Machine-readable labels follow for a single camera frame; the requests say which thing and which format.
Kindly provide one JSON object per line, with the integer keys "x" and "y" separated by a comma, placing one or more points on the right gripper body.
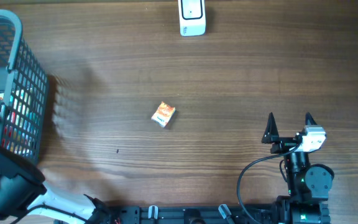
{"x": 283, "y": 144}

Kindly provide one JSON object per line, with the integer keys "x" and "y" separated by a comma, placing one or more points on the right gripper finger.
{"x": 271, "y": 134}
{"x": 309, "y": 119}

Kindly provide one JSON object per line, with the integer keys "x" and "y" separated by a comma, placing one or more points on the small orange box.
{"x": 163, "y": 114}

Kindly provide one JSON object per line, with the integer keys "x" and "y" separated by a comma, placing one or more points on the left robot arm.
{"x": 24, "y": 191}

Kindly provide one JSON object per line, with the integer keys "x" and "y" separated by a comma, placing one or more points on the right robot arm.
{"x": 308, "y": 185}

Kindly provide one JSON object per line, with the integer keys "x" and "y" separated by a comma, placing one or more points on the white barcode scanner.
{"x": 192, "y": 17}

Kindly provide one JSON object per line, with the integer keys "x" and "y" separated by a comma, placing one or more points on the grey plastic shopping basket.
{"x": 25, "y": 85}

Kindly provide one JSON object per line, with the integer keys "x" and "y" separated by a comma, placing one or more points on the black mounting rail base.
{"x": 223, "y": 214}

